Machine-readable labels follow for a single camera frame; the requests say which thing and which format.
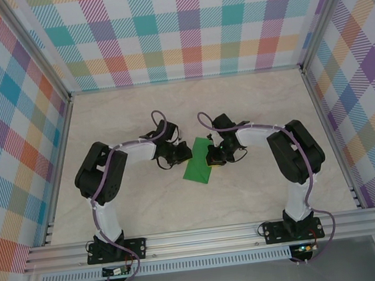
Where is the green paper sheet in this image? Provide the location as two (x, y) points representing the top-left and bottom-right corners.
(178, 135), (217, 186)

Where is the circuit board with green light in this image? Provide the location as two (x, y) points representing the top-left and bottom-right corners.
(294, 243), (316, 255)

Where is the circuit board with label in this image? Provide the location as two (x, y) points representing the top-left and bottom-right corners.
(101, 264), (133, 278)

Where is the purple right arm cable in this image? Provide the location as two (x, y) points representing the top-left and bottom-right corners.
(196, 99), (340, 274)

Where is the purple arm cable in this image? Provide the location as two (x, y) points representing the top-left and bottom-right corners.
(81, 109), (185, 281)
(196, 99), (340, 274)

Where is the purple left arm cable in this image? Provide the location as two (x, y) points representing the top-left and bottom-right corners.
(81, 109), (185, 281)

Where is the aluminium table end rail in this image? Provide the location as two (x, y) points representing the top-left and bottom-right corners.
(67, 63), (305, 97)

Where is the wide aluminium mounting rail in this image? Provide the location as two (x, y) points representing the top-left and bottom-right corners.
(20, 208), (375, 274)

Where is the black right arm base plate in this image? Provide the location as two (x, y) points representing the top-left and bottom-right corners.
(261, 216), (325, 246)

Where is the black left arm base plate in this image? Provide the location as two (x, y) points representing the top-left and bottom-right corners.
(85, 237), (149, 266)

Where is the aluminium table side rail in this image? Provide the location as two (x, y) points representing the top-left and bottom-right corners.
(300, 62), (366, 215)
(27, 95), (89, 247)

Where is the slotted grey cable duct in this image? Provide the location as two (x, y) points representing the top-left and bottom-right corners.
(39, 246), (293, 281)

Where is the aluminium frame post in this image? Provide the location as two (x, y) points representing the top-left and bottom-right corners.
(0, 0), (73, 110)
(292, 0), (365, 75)

